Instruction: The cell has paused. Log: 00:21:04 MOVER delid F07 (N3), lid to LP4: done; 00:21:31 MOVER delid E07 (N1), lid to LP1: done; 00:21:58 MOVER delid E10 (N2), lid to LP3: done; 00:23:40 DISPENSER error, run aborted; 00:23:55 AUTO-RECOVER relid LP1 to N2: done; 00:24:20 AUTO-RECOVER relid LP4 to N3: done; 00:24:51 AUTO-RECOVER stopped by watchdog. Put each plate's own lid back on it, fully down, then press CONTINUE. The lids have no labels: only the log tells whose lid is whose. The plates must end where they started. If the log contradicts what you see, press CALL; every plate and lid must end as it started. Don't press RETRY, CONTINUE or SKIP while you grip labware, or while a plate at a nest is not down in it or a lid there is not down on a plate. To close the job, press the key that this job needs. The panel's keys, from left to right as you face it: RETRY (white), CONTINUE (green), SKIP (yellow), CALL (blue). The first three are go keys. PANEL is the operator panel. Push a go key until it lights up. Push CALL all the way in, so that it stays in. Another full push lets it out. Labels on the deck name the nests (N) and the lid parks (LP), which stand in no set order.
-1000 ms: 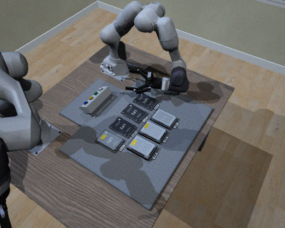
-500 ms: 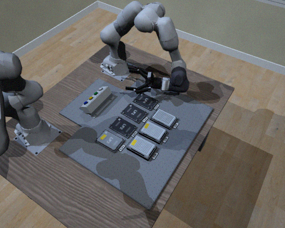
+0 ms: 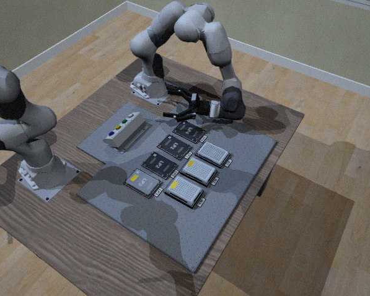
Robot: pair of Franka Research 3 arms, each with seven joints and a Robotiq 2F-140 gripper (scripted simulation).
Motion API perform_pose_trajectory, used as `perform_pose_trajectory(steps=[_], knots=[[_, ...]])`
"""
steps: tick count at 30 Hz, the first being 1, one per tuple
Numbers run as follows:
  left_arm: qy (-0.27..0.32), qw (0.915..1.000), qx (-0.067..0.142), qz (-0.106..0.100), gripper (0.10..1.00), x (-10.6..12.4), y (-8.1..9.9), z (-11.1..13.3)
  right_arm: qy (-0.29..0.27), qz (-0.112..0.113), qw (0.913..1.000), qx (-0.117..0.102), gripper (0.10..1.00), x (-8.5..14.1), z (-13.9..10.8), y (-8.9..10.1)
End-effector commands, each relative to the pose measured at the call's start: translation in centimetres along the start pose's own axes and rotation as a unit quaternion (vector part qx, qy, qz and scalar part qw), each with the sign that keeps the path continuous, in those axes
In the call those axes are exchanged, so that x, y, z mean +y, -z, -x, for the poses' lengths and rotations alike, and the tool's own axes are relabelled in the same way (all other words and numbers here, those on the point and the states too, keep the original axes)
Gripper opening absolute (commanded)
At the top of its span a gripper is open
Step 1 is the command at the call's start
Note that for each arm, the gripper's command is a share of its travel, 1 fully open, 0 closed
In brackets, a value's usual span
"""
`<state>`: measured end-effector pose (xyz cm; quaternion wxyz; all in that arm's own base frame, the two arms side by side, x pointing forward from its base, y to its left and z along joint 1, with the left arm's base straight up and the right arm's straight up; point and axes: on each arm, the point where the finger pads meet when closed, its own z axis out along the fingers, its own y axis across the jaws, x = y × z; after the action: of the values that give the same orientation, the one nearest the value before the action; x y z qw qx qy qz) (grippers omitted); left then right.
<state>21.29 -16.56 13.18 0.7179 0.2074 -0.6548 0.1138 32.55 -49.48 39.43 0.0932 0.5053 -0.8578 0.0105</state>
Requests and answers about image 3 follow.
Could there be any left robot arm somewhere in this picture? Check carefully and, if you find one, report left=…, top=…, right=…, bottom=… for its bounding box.
left=130, top=1, right=246, bottom=120

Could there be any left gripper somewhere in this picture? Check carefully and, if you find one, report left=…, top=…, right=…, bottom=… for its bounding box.
left=163, top=89, right=209, bottom=122

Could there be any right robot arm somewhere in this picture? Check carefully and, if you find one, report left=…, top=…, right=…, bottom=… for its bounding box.
left=0, top=65, right=66, bottom=190

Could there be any grey operator panel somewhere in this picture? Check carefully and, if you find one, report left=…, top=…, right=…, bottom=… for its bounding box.
left=104, top=112, right=149, bottom=154

